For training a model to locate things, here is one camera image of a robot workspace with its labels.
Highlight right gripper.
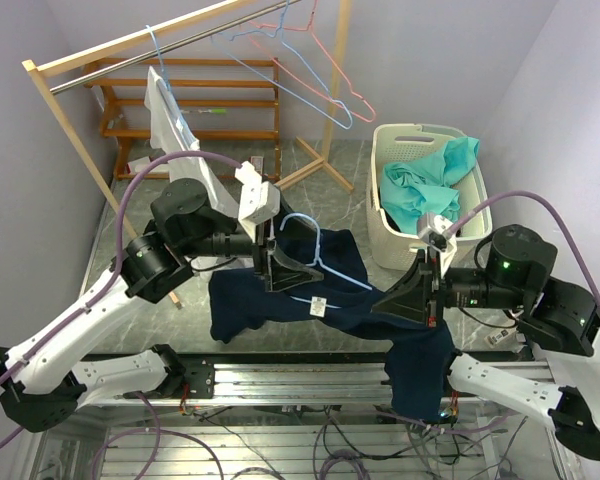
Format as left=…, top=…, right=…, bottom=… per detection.
left=372, top=243, right=528, bottom=325

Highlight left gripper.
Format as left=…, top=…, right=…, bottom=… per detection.
left=179, top=185, right=323, bottom=291

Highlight navy blue t shirt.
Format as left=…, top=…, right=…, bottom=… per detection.
left=208, top=227, right=454, bottom=422

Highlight teal t shirt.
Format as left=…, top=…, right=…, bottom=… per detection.
left=379, top=137, right=480, bottom=235

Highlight white t shirt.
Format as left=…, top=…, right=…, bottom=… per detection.
left=144, top=67, right=239, bottom=218

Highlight blue hanger of teal shirt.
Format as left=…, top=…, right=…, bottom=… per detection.
left=210, top=20, right=348, bottom=128

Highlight blue hanger of navy shirt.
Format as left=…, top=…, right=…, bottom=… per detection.
left=280, top=213, right=373, bottom=318

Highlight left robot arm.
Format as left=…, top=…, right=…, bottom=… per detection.
left=0, top=178, right=324, bottom=433

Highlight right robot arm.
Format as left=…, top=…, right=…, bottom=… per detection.
left=372, top=224, right=600, bottom=461

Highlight blue hanger of white shirt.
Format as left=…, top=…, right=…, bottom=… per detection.
left=144, top=25, right=199, bottom=153

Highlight cream laundry basket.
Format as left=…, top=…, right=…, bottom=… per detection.
left=366, top=123, right=487, bottom=270

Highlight red white card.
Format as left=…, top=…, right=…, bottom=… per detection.
left=127, top=156, right=169, bottom=174

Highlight wooden shoe shelf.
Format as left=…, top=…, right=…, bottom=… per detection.
left=86, top=58, right=281, bottom=181

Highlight wooden clothes rack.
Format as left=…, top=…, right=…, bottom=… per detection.
left=20, top=0, right=355, bottom=311

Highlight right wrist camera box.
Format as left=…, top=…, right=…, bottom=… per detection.
left=409, top=212, right=457, bottom=277

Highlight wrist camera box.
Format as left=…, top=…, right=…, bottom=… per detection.
left=235, top=162, right=281, bottom=242
left=409, top=212, right=457, bottom=277

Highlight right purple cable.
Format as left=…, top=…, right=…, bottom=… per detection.
left=444, top=191, right=600, bottom=371

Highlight purple cable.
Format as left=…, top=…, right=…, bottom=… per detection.
left=444, top=191, right=600, bottom=371
left=0, top=150, right=243, bottom=459

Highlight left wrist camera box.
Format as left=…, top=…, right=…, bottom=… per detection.
left=235, top=162, right=281, bottom=242

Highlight aluminium rail frame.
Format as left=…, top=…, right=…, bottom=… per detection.
left=74, top=352, right=561, bottom=480

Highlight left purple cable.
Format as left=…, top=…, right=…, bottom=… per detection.
left=0, top=150, right=243, bottom=459

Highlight loose cables under table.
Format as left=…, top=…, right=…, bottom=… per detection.
left=92, top=394, right=531, bottom=480

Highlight pink wire hanger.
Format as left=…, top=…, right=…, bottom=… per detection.
left=240, top=1, right=376, bottom=130

